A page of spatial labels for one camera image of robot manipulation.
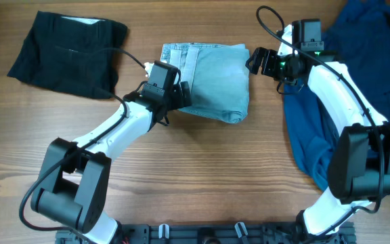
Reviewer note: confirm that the light blue denim shorts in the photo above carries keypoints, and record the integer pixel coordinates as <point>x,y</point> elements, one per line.
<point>217,78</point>

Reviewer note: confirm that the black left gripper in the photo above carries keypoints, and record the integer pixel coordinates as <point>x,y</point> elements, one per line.
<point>179,100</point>

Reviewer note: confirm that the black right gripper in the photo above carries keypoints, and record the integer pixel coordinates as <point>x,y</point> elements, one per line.
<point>270,56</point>

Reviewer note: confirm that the folded black garment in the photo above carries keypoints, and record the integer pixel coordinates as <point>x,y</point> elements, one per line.
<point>70,54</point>

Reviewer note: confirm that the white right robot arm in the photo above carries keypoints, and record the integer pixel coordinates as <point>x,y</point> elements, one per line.
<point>359,170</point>

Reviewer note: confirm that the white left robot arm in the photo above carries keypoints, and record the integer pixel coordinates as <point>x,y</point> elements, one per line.
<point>73,181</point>

